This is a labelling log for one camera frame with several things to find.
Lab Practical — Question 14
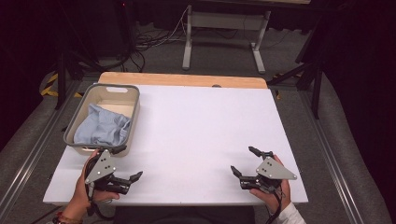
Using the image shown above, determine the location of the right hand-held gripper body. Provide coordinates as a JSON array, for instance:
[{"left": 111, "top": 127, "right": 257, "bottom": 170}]
[{"left": 239, "top": 156, "right": 298, "bottom": 194}]

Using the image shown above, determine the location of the left hand-held gripper black cable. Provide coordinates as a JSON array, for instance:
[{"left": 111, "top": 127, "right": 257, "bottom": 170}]
[{"left": 86, "top": 186, "right": 116, "bottom": 222}]

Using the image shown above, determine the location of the light blue tank top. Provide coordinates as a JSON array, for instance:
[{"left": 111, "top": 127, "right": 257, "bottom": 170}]
[{"left": 73, "top": 103, "right": 133, "bottom": 147}]

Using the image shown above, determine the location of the person's dark lap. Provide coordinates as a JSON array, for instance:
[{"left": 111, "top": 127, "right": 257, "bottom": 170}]
[{"left": 112, "top": 204, "right": 256, "bottom": 224}]

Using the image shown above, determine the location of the beige plastic basket grey rim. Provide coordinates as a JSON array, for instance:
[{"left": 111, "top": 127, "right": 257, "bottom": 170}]
[{"left": 63, "top": 83, "right": 141, "bottom": 158}]

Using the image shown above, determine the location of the aluminium floor rail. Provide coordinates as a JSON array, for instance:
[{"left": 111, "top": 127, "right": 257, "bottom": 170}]
[
  {"left": 298, "top": 90, "right": 365, "bottom": 224},
  {"left": 0, "top": 81, "right": 82, "bottom": 216}
]

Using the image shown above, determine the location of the grey metal desk frame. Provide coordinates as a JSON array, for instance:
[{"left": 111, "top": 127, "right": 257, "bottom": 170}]
[{"left": 181, "top": 4, "right": 272, "bottom": 75}]

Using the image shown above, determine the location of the person's right hand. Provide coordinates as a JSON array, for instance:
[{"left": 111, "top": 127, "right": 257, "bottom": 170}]
[{"left": 248, "top": 154, "right": 292, "bottom": 214}]

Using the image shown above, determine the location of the person's left hand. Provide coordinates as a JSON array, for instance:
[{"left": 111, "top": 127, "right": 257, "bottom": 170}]
[{"left": 64, "top": 148, "right": 120, "bottom": 220}]

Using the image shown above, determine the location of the black metal stand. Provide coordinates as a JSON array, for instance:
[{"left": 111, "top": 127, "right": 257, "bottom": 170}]
[
  {"left": 267, "top": 18, "right": 325, "bottom": 119},
  {"left": 54, "top": 50, "right": 104, "bottom": 110}
]

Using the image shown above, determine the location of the yellow black hazard tape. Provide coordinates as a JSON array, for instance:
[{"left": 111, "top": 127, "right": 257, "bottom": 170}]
[{"left": 39, "top": 73, "right": 83, "bottom": 99}]

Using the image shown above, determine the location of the bead bracelet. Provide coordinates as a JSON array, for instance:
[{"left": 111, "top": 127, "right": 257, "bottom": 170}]
[{"left": 52, "top": 211, "right": 84, "bottom": 224}]

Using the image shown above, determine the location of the bundle of floor cables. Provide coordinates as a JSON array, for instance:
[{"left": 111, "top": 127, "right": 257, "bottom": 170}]
[{"left": 122, "top": 6, "right": 191, "bottom": 73}]

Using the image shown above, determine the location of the hand-held gripper black cable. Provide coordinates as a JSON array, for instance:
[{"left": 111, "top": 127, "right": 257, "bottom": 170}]
[
  {"left": 264, "top": 185, "right": 284, "bottom": 224},
  {"left": 86, "top": 186, "right": 116, "bottom": 222}
]

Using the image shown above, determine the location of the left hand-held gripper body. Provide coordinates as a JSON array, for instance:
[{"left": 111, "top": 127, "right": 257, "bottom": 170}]
[{"left": 84, "top": 148, "right": 134, "bottom": 196}]

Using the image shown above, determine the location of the right hand-held gripper black cable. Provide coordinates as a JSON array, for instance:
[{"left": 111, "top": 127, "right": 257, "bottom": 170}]
[{"left": 264, "top": 185, "right": 284, "bottom": 224}]

